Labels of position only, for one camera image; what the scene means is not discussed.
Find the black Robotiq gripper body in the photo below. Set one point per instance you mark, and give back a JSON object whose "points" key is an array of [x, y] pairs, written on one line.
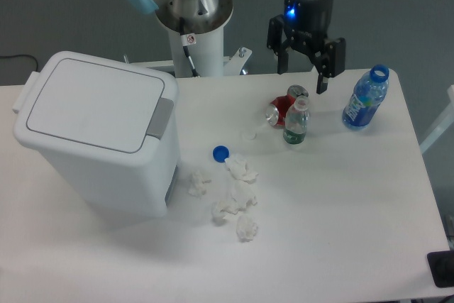
{"points": [[310, 19]]}

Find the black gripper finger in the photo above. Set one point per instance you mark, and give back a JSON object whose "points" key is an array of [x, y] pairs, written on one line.
{"points": [[329, 61], [280, 37]]}

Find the white push-top trash can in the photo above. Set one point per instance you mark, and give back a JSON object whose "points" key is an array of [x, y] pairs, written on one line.
{"points": [[107, 127]]}

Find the crushed red soda can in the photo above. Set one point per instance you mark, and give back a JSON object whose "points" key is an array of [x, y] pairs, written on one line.
{"points": [[276, 110]]}

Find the blue plastic drink bottle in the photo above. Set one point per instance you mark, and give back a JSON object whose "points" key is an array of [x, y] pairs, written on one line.
{"points": [[368, 93]]}

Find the small clear green-label bottle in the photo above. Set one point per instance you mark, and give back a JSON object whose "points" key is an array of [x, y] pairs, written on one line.
{"points": [[296, 121]]}

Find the blue bottle cap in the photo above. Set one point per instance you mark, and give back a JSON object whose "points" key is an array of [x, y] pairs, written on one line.
{"points": [[220, 153]]}

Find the crumpled white tissue top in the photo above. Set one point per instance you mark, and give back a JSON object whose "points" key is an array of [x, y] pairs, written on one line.
{"points": [[239, 168]]}

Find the crumpled white tissue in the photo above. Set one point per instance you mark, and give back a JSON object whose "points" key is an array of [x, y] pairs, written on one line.
{"points": [[220, 209], [243, 195], [246, 228], [239, 168], [198, 182]]}

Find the crumpled white tissue middle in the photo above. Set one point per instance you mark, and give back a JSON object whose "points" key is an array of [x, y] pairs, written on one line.
{"points": [[243, 195]]}

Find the crumpled white tissue lower left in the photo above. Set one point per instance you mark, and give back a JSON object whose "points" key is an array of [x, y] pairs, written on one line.
{"points": [[220, 209]]}

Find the crumpled white tissue bottom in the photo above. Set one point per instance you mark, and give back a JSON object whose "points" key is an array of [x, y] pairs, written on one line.
{"points": [[246, 228]]}

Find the black device at table edge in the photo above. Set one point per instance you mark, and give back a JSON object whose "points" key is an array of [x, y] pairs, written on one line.
{"points": [[441, 266]]}

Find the white frame at right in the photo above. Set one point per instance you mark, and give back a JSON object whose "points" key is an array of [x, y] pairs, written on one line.
{"points": [[440, 124]]}

